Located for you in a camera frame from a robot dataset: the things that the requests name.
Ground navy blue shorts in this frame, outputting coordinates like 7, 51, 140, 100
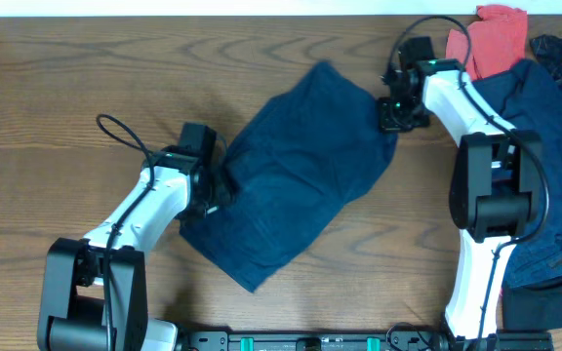
180, 61, 397, 293

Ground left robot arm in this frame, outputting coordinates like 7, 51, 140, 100
37, 146, 217, 351

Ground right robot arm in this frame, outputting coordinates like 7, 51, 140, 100
378, 59, 549, 348

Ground red cloth garment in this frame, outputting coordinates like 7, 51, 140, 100
465, 5, 528, 80

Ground navy garment pile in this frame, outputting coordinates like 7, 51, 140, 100
473, 59, 562, 288

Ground black patterned garment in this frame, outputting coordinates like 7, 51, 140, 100
529, 34, 562, 85

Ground black garment bottom right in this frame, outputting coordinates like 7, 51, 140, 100
502, 277, 562, 332

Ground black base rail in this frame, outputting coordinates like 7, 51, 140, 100
175, 322, 554, 351

